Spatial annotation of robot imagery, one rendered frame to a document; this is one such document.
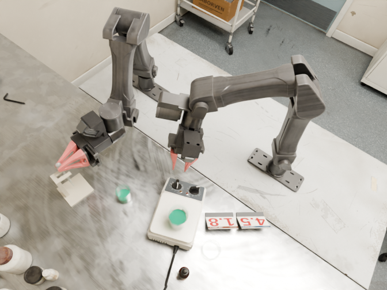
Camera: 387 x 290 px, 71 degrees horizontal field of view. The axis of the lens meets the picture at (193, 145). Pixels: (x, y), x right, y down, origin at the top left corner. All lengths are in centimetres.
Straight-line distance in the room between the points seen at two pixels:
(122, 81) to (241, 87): 33
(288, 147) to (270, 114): 34
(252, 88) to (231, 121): 46
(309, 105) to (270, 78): 11
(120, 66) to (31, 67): 61
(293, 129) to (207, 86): 27
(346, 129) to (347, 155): 146
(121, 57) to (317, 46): 275
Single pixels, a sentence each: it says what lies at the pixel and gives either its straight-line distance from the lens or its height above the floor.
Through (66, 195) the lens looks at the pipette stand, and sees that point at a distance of 92.
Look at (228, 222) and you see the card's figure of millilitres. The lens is 87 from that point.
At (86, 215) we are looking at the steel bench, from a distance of 90.
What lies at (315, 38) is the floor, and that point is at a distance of 343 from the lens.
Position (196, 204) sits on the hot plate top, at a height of 99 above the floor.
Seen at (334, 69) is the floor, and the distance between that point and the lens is 314.
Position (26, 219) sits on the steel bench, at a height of 90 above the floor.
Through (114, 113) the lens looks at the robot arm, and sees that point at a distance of 74.
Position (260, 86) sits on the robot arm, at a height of 131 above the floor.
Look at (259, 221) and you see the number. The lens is 90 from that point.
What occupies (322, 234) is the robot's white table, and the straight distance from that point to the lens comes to 100.
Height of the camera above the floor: 173
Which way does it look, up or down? 58 degrees down
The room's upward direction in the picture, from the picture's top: 12 degrees clockwise
